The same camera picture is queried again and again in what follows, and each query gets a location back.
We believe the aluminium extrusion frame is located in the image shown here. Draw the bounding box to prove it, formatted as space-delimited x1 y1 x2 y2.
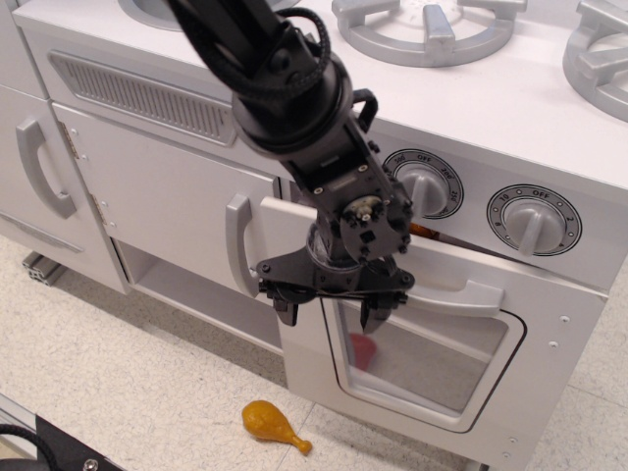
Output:
22 252 67 286

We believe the grey centre burner grate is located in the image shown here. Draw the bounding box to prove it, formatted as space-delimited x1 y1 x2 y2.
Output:
332 1 528 68

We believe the grey vent grille panel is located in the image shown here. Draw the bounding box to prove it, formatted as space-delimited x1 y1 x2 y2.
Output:
48 51 236 146

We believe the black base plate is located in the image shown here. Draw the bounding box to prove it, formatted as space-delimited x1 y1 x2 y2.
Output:
0 414 129 471

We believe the grey middle stove knob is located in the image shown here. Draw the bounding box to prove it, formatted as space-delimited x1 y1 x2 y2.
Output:
384 148 464 220

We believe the white cabinet door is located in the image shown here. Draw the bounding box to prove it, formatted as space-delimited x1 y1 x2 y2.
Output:
1 86 107 255
54 104 279 290

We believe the white middle cabinet door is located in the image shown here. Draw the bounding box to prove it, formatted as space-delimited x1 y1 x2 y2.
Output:
54 104 279 290

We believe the grey left cabinet handle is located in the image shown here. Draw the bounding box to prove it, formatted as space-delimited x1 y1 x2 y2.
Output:
15 119 77 219

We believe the silver sink basin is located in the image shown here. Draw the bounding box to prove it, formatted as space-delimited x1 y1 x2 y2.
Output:
118 0 181 31

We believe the amber plastic measuring cup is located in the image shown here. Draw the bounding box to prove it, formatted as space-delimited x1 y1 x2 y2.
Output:
409 223 439 239

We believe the grey right stove knob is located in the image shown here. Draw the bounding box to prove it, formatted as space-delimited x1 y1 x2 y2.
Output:
487 183 583 257

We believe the red white toy sushi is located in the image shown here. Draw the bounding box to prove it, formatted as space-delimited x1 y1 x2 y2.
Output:
349 334 378 371

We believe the white toy kitchen body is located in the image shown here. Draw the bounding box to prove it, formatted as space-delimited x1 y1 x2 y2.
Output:
1 1 627 470

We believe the white left cabinet door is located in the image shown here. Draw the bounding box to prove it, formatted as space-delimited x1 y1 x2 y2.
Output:
1 86 107 255

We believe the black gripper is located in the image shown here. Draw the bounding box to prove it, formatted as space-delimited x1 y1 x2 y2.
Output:
256 245 415 335

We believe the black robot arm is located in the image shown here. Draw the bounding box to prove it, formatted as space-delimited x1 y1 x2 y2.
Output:
170 1 414 333

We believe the white oven door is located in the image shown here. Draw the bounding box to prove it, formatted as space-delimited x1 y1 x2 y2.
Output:
280 189 627 470

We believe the grey oven door handle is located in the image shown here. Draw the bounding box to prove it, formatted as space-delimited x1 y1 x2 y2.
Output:
402 280 505 318

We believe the grey stove knob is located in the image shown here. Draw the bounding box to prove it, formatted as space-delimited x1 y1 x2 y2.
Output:
384 148 464 220
487 183 583 257

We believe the grey burner grate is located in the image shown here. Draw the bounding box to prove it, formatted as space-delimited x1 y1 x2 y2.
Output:
332 1 528 68
562 1 627 122

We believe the black braided cable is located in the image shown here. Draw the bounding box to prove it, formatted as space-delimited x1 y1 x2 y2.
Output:
0 426 55 471

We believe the grey right burner grate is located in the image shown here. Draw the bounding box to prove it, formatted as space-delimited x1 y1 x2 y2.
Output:
562 1 627 122

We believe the yellow toy chicken drumstick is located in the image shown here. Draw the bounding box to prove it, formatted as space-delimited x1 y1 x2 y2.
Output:
241 400 313 455

